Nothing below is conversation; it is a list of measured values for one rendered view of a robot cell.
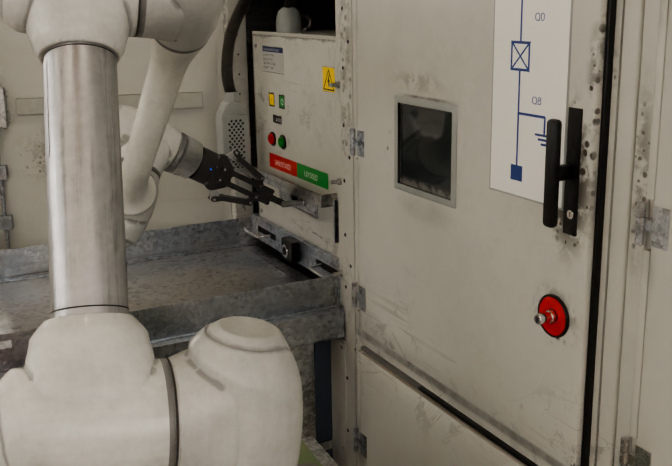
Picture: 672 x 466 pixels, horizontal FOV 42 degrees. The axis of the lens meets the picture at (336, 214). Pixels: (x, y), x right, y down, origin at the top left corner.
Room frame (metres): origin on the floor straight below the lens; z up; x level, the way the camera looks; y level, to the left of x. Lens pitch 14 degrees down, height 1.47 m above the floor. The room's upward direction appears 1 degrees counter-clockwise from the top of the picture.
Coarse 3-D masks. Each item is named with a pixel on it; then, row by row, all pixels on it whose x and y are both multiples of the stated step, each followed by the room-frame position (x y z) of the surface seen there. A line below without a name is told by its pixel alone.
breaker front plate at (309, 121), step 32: (256, 64) 2.17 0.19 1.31; (288, 64) 2.00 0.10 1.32; (320, 64) 1.86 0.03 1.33; (256, 96) 2.18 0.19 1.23; (288, 96) 2.01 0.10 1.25; (320, 96) 1.86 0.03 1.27; (256, 128) 2.19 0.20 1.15; (288, 128) 2.01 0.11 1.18; (320, 128) 1.86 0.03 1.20; (320, 160) 1.86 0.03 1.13; (320, 192) 1.87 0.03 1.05; (288, 224) 2.03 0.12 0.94; (320, 224) 1.87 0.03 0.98
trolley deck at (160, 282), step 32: (192, 256) 2.09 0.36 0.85; (224, 256) 2.08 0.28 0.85; (256, 256) 2.08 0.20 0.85; (0, 288) 1.86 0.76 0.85; (32, 288) 1.86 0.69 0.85; (128, 288) 1.85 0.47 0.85; (160, 288) 1.84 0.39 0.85; (192, 288) 1.84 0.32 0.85; (224, 288) 1.83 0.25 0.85; (256, 288) 1.83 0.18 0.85; (0, 320) 1.66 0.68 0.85; (32, 320) 1.65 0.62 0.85; (288, 320) 1.62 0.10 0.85; (320, 320) 1.65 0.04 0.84; (160, 352) 1.50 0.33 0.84
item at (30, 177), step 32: (0, 32) 2.17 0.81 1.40; (0, 64) 2.17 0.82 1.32; (32, 64) 2.18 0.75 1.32; (128, 64) 2.23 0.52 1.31; (192, 64) 2.26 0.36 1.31; (0, 96) 2.14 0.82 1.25; (32, 96) 2.18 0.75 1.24; (128, 96) 2.21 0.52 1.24; (192, 96) 2.24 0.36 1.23; (0, 128) 2.16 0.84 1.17; (32, 128) 2.18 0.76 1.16; (192, 128) 2.26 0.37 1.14; (0, 160) 2.15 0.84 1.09; (32, 160) 2.18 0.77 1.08; (0, 192) 2.14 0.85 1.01; (32, 192) 2.17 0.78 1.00; (160, 192) 2.24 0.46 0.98; (192, 192) 2.25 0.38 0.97; (224, 192) 2.24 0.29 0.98; (0, 224) 2.14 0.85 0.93; (32, 224) 2.17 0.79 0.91; (160, 224) 2.24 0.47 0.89
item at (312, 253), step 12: (252, 216) 2.20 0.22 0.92; (264, 228) 2.13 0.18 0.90; (276, 228) 2.06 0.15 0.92; (264, 240) 2.13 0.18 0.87; (276, 240) 2.06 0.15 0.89; (300, 240) 1.94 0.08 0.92; (300, 252) 1.94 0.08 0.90; (312, 252) 1.88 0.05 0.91; (324, 252) 1.84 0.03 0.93; (312, 264) 1.88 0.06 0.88; (324, 264) 1.83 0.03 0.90; (336, 264) 1.78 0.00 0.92
